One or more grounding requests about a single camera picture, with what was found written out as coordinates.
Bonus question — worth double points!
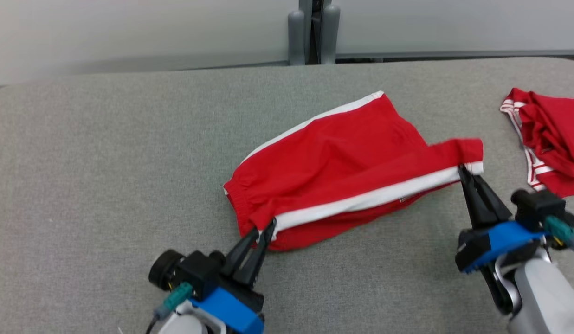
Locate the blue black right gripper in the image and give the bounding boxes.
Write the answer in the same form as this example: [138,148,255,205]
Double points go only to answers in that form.
[455,165,547,275]

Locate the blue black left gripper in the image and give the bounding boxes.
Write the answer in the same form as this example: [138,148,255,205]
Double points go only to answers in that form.
[188,218,277,334]

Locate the red Bulls 23 jersey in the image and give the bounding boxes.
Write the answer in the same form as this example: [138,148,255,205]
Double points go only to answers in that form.
[500,88,574,199]

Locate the red shorts white stripe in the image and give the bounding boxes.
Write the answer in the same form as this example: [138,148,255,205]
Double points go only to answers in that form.
[223,91,485,252]

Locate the grey fabric upholstered surface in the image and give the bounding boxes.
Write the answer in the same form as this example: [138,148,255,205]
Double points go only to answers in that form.
[0,57,574,334]

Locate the grey cylinder post foot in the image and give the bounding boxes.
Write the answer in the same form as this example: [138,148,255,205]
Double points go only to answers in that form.
[320,4,342,65]
[287,10,306,66]

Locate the grey upright partition post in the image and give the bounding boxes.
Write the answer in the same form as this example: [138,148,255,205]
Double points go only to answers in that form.
[298,0,334,65]

